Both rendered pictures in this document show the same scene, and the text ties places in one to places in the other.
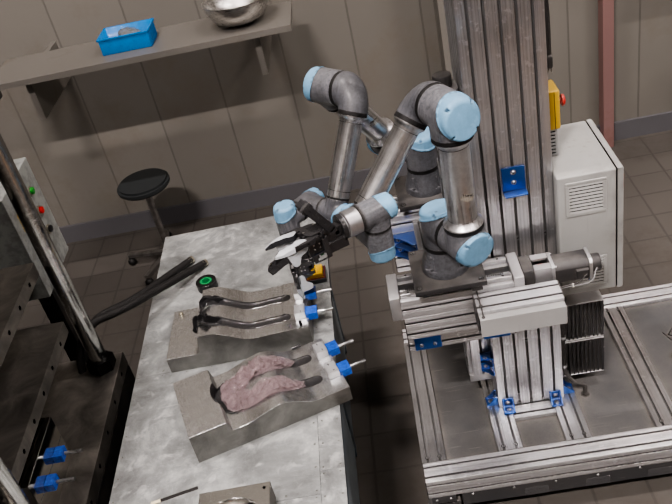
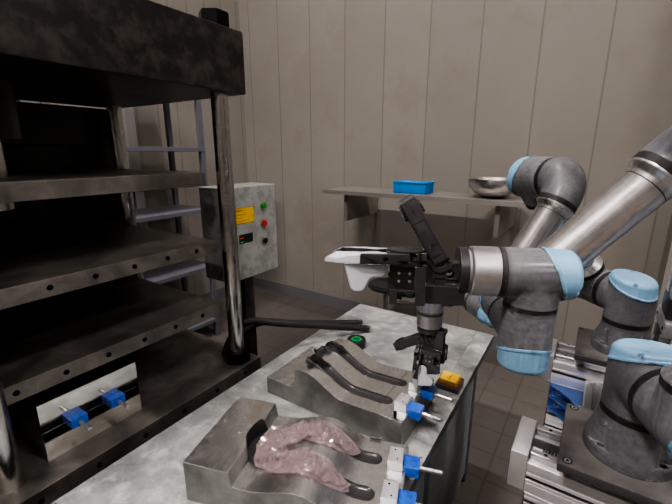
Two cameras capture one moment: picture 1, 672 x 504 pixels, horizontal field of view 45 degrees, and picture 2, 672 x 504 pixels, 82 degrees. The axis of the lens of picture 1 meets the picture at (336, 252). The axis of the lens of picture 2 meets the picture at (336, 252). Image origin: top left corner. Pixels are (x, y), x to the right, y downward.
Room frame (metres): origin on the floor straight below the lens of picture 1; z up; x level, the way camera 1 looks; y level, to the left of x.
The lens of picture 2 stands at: (1.22, -0.13, 1.61)
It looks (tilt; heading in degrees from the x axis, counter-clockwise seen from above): 14 degrees down; 28
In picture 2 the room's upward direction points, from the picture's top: straight up
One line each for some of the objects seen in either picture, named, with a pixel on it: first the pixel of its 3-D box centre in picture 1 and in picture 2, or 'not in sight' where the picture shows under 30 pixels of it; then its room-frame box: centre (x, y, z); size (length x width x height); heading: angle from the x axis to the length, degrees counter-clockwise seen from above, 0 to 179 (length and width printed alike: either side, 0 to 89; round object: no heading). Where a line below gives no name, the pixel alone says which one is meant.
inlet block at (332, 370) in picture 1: (346, 367); (411, 504); (1.90, 0.05, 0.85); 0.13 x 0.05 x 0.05; 103
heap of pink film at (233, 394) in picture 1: (258, 379); (305, 446); (1.89, 0.33, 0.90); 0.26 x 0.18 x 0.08; 103
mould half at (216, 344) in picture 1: (239, 320); (348, 379); (2.25, 0.38, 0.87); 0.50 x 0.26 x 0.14; 85
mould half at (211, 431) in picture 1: (261, 391); (303, 462); (1.89, 0.33, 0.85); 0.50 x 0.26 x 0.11; 103
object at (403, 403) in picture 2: (314, 312); (418, 412); (2.17, 0.12, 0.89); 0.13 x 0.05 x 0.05; 85
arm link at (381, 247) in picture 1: (377, 238); (521, 330); (1.85, -0.12, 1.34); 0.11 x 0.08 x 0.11; 20
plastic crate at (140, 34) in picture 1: (127, 37); (413, 186); (4.09, 0.76, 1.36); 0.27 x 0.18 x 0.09; 84
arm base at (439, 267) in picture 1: (444, 252); (631, 429); (2.05, -0.33, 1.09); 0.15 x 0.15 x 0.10
